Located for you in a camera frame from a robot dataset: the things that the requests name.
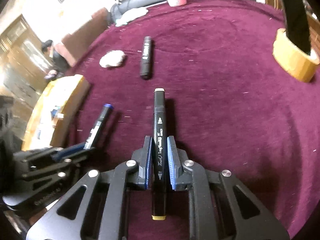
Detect black marker yellow cap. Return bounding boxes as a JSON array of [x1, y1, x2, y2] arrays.
[[152, 88, 168, 221]]

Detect black marker blue cap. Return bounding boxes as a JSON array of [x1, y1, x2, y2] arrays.
[[84, 103, 113, 150]]

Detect gold rimmed storage tray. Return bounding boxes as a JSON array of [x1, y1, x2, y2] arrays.
[[22, 74, 90, 151]]

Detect maroon table cloth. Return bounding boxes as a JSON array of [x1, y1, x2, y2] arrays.
[[67, 0, 319, 239]]

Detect seated person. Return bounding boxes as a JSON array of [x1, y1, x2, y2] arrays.
[[41, 40, 70, 81]]

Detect black marker grey cap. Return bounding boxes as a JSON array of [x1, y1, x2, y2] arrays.
[[140, 36, 152, 80]]

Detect wooden cabinet doors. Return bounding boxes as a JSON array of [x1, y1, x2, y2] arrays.
[[1, 15, 53, 95]]

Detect pink fluffy pompom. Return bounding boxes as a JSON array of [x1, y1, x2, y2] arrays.
[[99, 50, 126, 68]]

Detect brown armchair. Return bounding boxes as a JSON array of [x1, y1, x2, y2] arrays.
[[54, 8, 110, 67]]

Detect white gloves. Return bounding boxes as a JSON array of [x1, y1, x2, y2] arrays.
[[115, 7, 149, 27]]

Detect yellow tape roll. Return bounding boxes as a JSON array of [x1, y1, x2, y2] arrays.
[[272, 28, 319, 82]]

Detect black phone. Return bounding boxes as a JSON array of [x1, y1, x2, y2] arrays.
[[281, 0, 311, 55]]

